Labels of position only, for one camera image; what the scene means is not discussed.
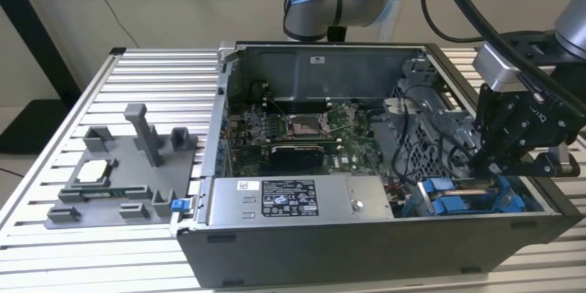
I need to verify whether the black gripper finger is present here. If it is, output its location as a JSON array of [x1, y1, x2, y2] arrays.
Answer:
[[500, 148, 580, 178], [469, 83, 520, 178]]

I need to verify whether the short black disk wire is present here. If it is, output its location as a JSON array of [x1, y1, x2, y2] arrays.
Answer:
[[447, 142, 480, 172]]

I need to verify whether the hard disk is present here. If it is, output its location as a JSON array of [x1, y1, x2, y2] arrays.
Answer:
[[419, 174, 509, 198]]

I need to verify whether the grey metal drive cage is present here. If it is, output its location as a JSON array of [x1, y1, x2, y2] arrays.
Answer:
[[368, 76, 477, 184]]

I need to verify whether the green motherboard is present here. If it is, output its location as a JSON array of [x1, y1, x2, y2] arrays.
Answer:
[[222, 100, 395, 178]]

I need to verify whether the locking lever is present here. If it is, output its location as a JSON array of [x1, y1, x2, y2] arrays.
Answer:
[[329, 114, 360, 133]]

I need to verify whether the CPU socket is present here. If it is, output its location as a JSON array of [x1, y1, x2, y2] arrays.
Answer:
[[284, 113, 330, 138]]

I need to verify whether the black graphics card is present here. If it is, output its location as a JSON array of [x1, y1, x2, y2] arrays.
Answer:
[[264, 144, 326, 174]]

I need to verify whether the silver power supply unit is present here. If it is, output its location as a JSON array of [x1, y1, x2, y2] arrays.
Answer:
[[204, 174, 395, 224]]

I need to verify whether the black open PC case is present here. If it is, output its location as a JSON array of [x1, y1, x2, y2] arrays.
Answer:
[[168, 40, 584, 289]]

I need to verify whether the blue case latch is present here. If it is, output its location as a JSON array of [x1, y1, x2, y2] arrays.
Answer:
[[168, 198, 190, 214]]

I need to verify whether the grey parts rack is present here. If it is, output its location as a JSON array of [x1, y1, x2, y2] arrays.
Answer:
[[43, 103, 200, 231]]

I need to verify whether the green RAM stick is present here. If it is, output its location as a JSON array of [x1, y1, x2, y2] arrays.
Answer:
[[61, 186, 148, 197]]

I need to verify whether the silver CPU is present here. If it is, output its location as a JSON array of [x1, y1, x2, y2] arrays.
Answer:
[[76, 161, 112, 183]]

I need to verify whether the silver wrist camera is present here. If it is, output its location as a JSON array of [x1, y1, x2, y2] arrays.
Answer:
[[471, 43, 528, 92]]

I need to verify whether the long thin black disk wire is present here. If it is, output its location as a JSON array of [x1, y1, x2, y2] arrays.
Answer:
[[391, 84, 441, 185]]

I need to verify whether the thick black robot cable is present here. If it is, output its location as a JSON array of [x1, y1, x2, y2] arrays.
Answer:
[[419, 0, 586, 116]]

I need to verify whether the thin black wall cable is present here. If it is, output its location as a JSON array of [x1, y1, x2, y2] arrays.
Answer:
[[76, 0, 138, 49]]

